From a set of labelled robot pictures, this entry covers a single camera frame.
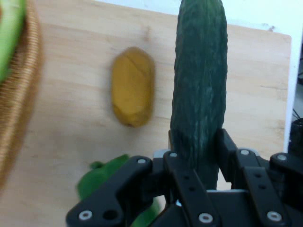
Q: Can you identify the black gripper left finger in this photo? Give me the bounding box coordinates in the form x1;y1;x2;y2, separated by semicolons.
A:
65;130;222;227

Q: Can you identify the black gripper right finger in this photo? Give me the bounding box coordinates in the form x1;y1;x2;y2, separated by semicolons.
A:
214;128;303;227

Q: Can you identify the dark green cucumber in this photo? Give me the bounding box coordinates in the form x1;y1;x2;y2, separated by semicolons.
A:
169;0;229;191

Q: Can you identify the green bell pepper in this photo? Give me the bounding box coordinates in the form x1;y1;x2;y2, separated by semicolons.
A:
75;154;162;227

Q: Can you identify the black cylindrical object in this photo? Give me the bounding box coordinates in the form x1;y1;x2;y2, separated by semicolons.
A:
288;117;303;155

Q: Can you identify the brown potato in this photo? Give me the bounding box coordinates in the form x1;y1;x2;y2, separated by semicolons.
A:
111;46;156;129

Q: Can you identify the wooden cutting board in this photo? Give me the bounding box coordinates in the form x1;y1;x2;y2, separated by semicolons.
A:
0;0;292;227

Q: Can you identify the green celery stalk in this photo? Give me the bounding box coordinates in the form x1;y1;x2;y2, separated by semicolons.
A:
0;0;27;83

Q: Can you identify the woven wicker basket with handles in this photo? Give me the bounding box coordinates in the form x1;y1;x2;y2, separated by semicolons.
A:
0;0;44;190

